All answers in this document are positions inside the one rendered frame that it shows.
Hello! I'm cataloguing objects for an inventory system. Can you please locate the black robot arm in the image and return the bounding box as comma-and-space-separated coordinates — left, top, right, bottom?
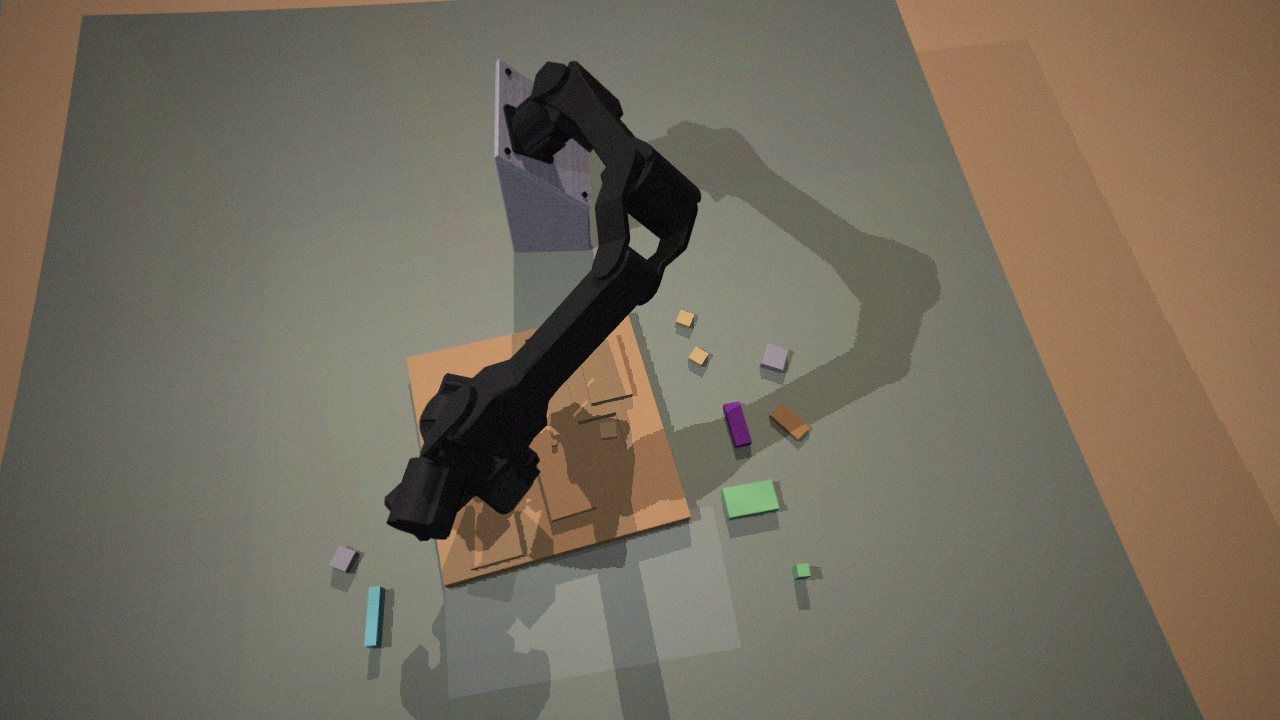
387, 61, 701, 541

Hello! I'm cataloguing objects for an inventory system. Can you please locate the light blue rectangular bar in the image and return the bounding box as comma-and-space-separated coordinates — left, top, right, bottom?
365, 585, 385, 648

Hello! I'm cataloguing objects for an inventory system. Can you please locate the purple rectangular block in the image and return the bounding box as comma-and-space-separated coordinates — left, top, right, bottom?
723, 402, 753, 448

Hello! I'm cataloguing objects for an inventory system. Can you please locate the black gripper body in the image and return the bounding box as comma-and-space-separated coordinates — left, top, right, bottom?
384, 421, 547, 541

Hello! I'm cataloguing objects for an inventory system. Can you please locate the green rectangular block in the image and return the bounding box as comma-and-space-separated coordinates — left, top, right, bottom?
721, 479, 780, 521

